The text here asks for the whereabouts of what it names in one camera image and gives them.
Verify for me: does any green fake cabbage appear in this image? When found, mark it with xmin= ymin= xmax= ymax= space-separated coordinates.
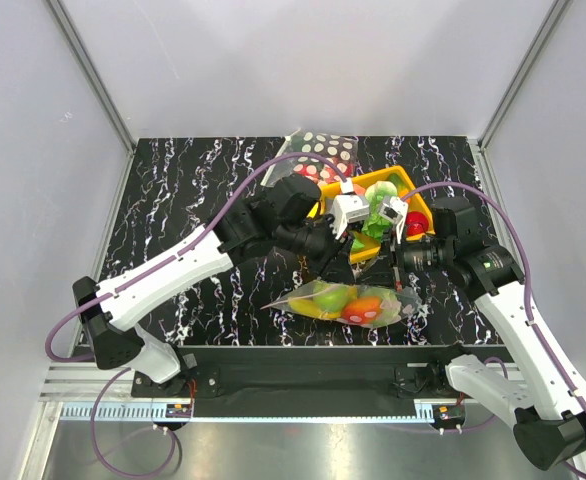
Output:
xmin=361 ymin=180 xmax=399 ymax=241

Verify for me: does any purple cable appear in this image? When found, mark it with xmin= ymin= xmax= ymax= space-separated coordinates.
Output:
xmin=397 ymin=181 xmax=586 ymax=479
xmin=44 ymin=152 xmax=354 ymax=361

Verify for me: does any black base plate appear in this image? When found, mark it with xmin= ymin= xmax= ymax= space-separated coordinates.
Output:
xmin=130 ymin=344 xmax=519 ymax=404

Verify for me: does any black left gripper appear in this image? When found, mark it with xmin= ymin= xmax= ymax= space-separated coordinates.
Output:
xmin=277 ymin=214 xmax=357 ymax=286

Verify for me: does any green fake apple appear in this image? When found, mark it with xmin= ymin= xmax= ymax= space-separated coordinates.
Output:
xmin=313 ymin=284 xmax=350 ymax=312

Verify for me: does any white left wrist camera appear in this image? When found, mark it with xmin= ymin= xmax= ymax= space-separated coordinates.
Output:
xmin=328 ymin=179 xmax=370 ymax=239

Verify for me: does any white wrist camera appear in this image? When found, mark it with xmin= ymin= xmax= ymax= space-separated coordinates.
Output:
xmin=377 ymin=195 xmax=409 ymax=244
xmin=328 ymin=179 xmax=370 ymax=239

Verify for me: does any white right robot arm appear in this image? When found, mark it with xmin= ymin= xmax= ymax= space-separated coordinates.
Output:
xmin=381 ymin=197 xmax=586 ymax=470

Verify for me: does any yellow fake banana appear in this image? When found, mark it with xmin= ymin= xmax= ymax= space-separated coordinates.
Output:
xmin=287 ymin=297 xmax=324 ymax=318

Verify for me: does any green fake leaf vegetable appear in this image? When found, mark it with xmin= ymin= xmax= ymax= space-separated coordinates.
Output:
xmin=378 ymin=291 xmax=403 ymax=323

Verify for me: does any polka dot zip bag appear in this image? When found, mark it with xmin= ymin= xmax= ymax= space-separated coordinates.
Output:
xmin=260 ymin=129 xmax=359 ymax=187

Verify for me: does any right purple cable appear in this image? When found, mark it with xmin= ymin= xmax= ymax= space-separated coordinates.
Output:
xmin=397 ymin=181 xmax=586 ymax=479

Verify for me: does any clear zip top bag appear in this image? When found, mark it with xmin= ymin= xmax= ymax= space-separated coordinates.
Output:
xmin=262 ymin=280 xmax=422 ymax=329

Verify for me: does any yellow plastic bin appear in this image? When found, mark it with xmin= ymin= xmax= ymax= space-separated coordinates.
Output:
xmin=308 ymin=165 xmax=434 ymax=264

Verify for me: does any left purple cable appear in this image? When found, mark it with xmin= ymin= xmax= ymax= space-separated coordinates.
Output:
xmin=44 ymin=152 xmax=354 ymax=361

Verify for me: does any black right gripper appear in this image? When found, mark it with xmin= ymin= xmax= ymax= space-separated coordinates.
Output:
xmin=356 ymin=225 xmax=453 ymax=292

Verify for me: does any red fake tomato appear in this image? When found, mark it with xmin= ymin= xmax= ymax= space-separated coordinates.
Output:
xmin=405 ymin=211 xmax=430 ymax=237

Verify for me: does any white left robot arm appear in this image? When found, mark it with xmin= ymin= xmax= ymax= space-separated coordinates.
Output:
xmin=72 ymin=174 xmax=369 ymax=396

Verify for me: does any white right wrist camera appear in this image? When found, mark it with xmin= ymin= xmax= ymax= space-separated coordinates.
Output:
xmin=377 ymin=195 xmax=409 ymax=244

